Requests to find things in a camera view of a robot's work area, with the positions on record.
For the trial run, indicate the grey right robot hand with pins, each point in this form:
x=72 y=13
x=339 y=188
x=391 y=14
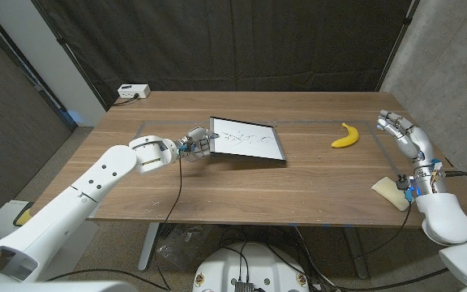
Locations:
x=418 y=144

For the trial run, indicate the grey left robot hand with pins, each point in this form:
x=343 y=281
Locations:
x=197 y=142

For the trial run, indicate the small whiteboard with black frame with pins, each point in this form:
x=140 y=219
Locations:
x=247 y=142

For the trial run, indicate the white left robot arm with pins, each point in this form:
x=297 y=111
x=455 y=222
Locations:
x=75 y=198

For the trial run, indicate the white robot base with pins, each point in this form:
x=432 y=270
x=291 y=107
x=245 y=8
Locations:
x=217 y=267

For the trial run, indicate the yellow toy banana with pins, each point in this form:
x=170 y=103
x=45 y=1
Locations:
x=347 y=140

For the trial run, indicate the white power strip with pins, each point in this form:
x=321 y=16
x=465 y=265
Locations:
x=133 y=90

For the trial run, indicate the black backdrop pole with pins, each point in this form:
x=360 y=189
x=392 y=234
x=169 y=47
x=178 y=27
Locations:
x=397 y=44
x=69 y=54

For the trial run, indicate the clear plastic bag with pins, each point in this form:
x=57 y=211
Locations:
x=182 y=245

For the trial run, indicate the black backdrop curtain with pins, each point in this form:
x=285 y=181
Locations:
x=233 y=40

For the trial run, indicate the white table leg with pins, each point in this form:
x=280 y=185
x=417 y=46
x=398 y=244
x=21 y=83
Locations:
x=148 y=247

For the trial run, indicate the grey table leg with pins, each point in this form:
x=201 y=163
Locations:
x=357 y=253

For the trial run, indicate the grey port box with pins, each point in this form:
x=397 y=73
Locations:
x=244 y=286

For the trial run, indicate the yellow floor pad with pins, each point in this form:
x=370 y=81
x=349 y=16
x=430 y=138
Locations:
x=23 y=218

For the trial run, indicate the white robot chest shell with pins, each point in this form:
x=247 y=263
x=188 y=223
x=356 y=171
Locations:
x=55 y=287

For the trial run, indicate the white floor box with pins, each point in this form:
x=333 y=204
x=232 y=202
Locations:
x=0 y=221

